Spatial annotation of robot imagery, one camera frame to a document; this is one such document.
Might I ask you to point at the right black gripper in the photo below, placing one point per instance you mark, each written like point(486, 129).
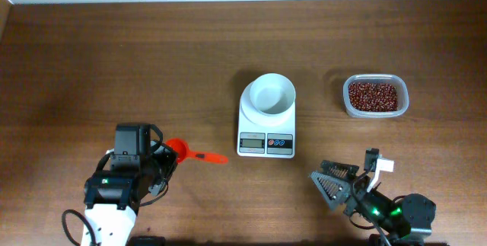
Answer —
point(350, 193)

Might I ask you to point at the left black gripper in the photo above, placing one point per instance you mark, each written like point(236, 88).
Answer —
point(170, 156)

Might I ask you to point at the orange measuring scoop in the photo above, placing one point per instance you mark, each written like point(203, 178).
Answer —
point(183, 151)

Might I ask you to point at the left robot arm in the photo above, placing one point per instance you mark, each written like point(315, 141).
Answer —
point(134, 173)

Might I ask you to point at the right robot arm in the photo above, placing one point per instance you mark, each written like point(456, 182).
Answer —
point(403, 220)

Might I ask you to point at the white digital kitchen scale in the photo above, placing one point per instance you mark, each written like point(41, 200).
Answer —
point(264, 136)

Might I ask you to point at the red beans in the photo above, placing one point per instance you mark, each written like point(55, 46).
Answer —
point(373, 97)

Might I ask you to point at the clear plastic container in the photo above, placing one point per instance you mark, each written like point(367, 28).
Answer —
point(397, 82)

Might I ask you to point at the white round bowl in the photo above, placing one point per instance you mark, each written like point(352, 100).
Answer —
point(272, 94)

